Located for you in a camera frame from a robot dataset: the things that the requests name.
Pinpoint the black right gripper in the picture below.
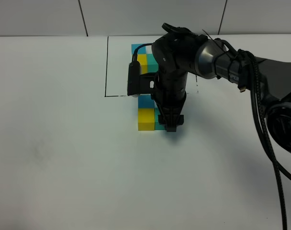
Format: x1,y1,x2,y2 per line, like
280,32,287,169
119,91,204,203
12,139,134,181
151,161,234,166
151,92,187,132

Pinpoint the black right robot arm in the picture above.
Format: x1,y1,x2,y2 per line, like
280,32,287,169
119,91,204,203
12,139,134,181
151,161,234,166
152,23,291,153

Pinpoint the green template block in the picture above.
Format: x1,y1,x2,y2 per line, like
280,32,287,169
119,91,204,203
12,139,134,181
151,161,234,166
146,54,158,72

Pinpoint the yellow template block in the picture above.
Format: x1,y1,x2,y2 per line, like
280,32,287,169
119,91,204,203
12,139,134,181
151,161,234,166
137,54,148,74

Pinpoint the blue template block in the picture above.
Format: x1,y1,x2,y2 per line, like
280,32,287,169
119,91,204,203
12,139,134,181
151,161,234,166
131,44,147,54

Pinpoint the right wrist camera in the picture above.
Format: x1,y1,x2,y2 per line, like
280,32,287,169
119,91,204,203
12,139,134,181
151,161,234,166
127,60,158,96

